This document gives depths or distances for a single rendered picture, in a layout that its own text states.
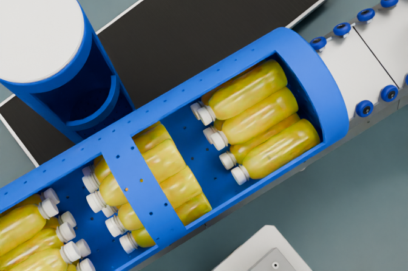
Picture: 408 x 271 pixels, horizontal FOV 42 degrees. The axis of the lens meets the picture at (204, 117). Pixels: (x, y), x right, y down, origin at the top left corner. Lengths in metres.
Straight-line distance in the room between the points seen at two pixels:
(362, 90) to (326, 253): 1.01
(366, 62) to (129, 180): 0.72
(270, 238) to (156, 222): 0.23
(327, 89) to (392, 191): 1.33
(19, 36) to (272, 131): 0.66
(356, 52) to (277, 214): 0.99
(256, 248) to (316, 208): 1.21
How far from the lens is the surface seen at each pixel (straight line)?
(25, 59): 1.36
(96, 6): 2.55
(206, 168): 1.28
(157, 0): 2.35
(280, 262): 1.01
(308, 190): 2.27
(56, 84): 1.37
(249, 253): 1.08
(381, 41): 1.47
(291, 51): 1.09
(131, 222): 1.10
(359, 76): 1.42
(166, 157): 1.05
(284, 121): 1.24
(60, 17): 1.37
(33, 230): 1.16
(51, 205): 1.16
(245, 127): 1.16
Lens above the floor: 2.22
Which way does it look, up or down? 75 degrees down
